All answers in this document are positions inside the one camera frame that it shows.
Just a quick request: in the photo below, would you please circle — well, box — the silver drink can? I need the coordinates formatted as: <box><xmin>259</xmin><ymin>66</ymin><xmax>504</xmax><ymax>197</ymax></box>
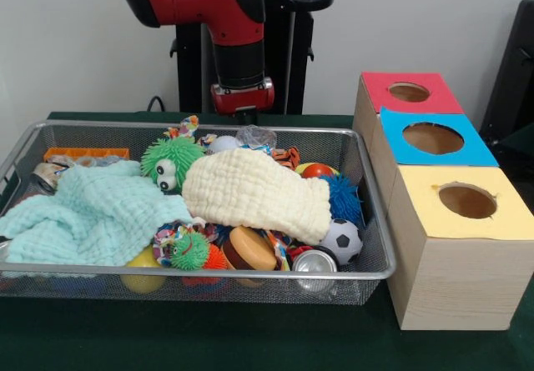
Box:
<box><xmin>291</xmin><ymin>248</ymin><xmax>339</xmax><ymax>273</ymax></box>

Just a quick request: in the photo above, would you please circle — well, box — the blue spiky ball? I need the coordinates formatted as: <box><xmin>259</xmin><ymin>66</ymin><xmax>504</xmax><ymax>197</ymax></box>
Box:
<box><xmin>320</xmin><ymin>173</ymin><xmax>364</xmax><ymax>226</ymax></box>

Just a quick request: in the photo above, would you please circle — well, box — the wooden box with three holes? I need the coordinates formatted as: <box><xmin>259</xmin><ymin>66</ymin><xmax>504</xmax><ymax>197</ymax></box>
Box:
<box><xmin>352</xmin><ymin>70</ymin><xmax>534</xmax><ymax>331</ymax></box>

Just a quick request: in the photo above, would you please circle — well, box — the white baseball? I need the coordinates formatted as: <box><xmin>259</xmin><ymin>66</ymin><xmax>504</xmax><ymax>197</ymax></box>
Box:
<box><xmin>207</xmin><ymin>135</ymin><xmax>242</xmax><ymax>155</ymax></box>

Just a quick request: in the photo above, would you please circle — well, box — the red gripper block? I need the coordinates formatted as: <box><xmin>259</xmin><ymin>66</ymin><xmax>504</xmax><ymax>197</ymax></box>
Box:
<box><xmin>210</xmin><ymin>77</ymin><xmax>275</xmax><ymax>128</ymax></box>

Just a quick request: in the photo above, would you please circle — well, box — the small green spiky toy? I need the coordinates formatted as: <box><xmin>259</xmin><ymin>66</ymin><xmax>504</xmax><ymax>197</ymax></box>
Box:
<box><xmin>169</xmin><ymin>232</ymin><xmax>209</xmax><ymax>271</ymax></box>

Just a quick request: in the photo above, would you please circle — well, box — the mint green waffle cloth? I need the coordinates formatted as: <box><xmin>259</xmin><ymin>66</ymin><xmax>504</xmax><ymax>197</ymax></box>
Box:
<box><xmin>0</xmin><ymin>160</ymin><xmax>197</xmax><ymax>267</ymax></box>

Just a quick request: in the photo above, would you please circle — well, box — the black white soccer ball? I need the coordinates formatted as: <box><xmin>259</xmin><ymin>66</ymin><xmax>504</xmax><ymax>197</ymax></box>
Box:
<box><xmin>320</xmin><ymin>218</ymin><xmax>364</xmax><ymax>266</ymax></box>

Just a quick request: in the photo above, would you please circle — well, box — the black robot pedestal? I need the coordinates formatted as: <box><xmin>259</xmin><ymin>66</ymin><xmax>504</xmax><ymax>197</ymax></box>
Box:
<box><xmin>169</xmin><ymin>0</ymin><xmax>335</xmax><ymax>116</ymax></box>

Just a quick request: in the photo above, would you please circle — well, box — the black cable behind table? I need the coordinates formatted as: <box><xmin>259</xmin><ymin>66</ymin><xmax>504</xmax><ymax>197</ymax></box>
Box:
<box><xmin>146</xmin><ymin>94</ymin><xmax>168</xmax><ymax>113</ymax></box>

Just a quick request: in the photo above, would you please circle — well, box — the orange plastic block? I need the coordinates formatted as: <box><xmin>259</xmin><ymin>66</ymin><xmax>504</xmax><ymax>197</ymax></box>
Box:
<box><xmin>43</xmin><ymin>147</ymin><xmax>130</xmax><ymax>164</ymax></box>

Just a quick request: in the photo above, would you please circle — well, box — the black stand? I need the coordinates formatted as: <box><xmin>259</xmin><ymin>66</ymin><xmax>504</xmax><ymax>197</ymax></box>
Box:
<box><xmin>479</xmin><ymin>0</ymin><xmax>534</xmax><ymax>138</ymax></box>

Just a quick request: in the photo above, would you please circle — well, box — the shallow metal mesh bin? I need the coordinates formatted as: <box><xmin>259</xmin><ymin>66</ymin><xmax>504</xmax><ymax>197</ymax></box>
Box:
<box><xmin>0</xmin><ymin>119</ymin><xmax>397</xmax><ymax>307</ymax></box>

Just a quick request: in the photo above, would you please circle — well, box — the dark green tablecloth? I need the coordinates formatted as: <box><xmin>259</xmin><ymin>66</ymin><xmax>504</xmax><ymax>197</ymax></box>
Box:
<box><xmin>0</xmin><ymin>111</ymin><xmax>534</xmax><ymax>371</ymax></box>

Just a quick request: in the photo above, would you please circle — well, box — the cream waffle cloth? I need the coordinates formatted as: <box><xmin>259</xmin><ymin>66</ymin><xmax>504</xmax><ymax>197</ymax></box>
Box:
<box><xmin>182</xmin><ymin>148</ymin><xmax>333</xmax><ymax>246</ymax></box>

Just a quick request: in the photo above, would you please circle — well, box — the crushed clear plastic bottle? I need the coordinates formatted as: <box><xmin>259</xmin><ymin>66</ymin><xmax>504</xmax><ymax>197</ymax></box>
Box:
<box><xmin>236</xmin><ymin>124</ymin><xmax>277</xmax><ymax>153</ymax></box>

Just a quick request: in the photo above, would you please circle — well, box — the large green spiky eyed toy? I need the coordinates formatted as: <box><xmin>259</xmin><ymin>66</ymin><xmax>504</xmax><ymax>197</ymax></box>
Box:
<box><xmin>140</xmin><ymin>136</ymin><xmax>208</xmax><ymax>195</ymax></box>

